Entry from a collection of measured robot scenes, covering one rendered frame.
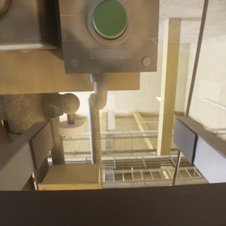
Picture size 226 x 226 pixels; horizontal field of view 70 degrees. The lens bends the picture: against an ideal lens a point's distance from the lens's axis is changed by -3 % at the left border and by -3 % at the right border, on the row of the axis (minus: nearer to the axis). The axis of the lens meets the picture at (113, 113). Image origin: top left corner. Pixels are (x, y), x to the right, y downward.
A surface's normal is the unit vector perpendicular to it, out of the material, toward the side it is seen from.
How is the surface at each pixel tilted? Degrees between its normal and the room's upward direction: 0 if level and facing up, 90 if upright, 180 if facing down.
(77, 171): 180
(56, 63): 90
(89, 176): 180
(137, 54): 90
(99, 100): 70
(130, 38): 90
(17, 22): 90
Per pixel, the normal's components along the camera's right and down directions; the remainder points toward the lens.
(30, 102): 0.66, 0.21
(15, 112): -0.07, 0.29
